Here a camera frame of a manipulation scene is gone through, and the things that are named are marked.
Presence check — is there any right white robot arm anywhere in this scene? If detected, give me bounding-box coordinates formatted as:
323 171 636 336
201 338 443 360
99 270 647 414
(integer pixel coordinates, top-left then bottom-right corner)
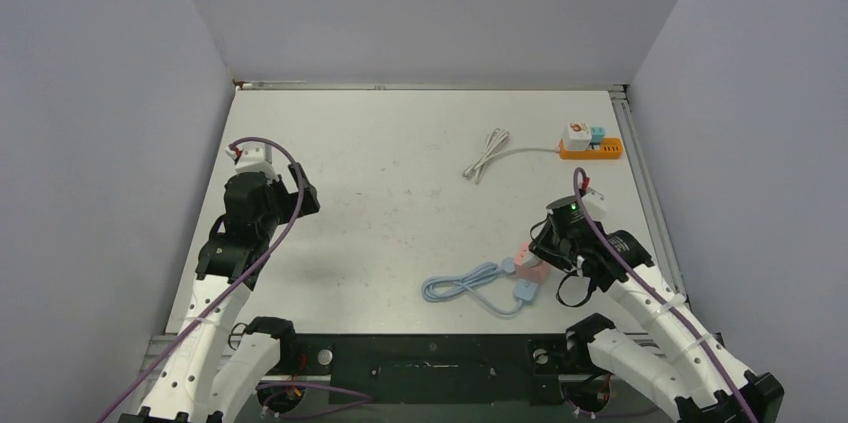
529 196 785 422

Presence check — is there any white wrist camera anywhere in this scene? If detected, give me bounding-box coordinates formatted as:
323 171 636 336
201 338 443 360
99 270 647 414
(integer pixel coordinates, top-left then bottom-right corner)
575 185 607 222
224 142 277 180

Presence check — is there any aluminium frame rail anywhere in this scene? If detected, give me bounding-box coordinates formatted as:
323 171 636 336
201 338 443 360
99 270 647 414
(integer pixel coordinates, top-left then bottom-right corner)
608 85 689 303

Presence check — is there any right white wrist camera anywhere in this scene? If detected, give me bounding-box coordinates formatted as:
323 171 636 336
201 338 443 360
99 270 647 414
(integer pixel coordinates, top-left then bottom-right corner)
575 185 607 222

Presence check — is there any white power cord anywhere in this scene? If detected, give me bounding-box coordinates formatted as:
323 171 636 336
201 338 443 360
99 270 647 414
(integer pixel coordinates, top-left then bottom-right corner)
462 128 562 184

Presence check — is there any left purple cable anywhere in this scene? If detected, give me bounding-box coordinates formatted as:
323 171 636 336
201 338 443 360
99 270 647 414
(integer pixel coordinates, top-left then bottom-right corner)
97 136 372 423

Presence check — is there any teal plug adapter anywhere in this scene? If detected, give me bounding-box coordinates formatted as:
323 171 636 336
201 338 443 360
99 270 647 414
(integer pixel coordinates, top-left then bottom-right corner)
589 126 606 146

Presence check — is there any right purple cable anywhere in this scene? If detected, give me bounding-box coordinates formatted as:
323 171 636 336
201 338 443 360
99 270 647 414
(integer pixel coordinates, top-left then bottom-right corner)
572 167 760 423

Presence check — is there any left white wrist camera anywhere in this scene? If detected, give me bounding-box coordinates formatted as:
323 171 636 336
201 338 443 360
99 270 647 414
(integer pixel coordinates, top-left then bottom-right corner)
224 142 277 180

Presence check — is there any purple cable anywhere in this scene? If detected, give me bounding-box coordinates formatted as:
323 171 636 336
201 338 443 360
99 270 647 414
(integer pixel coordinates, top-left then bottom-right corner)
97 136 372 423
572 167 760 423

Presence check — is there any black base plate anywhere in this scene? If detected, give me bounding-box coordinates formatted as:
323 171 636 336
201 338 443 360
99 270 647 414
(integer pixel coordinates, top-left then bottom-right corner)
267 333 611 410

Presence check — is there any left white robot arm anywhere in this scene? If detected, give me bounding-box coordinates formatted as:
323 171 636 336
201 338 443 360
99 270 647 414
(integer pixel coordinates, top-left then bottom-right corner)
120 162 320 422

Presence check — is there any white cube adapter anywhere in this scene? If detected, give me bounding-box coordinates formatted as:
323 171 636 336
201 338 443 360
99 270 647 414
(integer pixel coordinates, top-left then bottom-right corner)
561 122 592 152

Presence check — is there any orange power strip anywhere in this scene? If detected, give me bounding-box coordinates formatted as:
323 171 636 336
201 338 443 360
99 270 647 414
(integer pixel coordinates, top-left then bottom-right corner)
558 137 624 161

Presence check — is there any light blue power cord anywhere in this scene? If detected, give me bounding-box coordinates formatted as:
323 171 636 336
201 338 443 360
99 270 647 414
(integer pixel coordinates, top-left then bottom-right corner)
421 256 526 319

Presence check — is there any pink blue power strip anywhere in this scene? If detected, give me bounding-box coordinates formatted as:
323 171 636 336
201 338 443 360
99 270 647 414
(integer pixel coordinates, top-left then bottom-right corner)
513 242 551 304

